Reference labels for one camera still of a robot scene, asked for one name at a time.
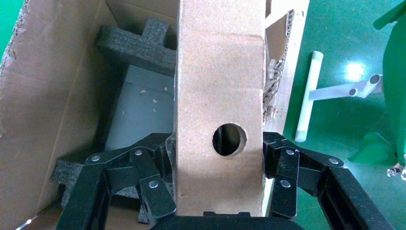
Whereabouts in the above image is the large open cardboard carton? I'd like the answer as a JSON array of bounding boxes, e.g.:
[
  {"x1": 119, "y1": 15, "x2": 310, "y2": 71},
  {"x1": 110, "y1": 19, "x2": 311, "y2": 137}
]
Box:
[{"x1": 0, "y1": 0, "x2": 310, "y2": 230}]

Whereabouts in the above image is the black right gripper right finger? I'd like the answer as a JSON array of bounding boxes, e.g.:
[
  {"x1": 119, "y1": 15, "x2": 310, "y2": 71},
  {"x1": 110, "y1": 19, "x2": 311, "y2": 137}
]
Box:
[{"x1": 262, "y1": 131, "x2": 395, "y2": 230}]

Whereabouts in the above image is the small cardboard box with hole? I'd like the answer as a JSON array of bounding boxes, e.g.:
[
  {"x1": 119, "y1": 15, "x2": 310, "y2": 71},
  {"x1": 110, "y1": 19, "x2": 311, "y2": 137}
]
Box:
[{"x1": 173, "y1": 0, "x2": 266, "y2": 217}]

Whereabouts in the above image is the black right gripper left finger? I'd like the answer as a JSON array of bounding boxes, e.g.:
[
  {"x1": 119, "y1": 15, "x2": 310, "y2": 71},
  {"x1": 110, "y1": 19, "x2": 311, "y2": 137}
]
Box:
[{"x1": 55, "y1": 133, "x2": 177, "y2": 230}]

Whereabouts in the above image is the green cloth on side table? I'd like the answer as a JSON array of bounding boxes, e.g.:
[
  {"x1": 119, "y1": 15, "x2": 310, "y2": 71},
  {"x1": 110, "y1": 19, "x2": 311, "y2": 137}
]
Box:
[{"x1": 348, "y1": 0, "x2": 406, "y2": 166}]

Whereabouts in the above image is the metal binder clip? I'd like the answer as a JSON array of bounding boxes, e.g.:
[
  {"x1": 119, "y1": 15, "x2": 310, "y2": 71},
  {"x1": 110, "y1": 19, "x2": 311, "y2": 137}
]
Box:
[{"x1": 387, "y1": 154, "x2": 406, "y2": 182}]

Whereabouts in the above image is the grey panel inside carton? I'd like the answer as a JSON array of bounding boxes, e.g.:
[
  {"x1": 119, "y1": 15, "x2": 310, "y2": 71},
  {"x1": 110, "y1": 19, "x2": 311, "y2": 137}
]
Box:
[{"x1": 104, "y1": 65, "x2": 176, "y2": 151}]

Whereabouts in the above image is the white metal table frame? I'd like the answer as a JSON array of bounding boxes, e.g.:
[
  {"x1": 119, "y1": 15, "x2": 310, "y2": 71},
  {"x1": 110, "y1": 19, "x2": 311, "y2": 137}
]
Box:
[{"x1": 295, "y1": 50, "x2": 383, "y2": 143}]

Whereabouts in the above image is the large green table cloth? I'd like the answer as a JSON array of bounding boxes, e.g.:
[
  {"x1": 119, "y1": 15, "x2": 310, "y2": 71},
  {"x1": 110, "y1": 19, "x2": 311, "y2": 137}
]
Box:
[{"x1": 0, "y1": 0, "x2": 24, "y2": 61}]

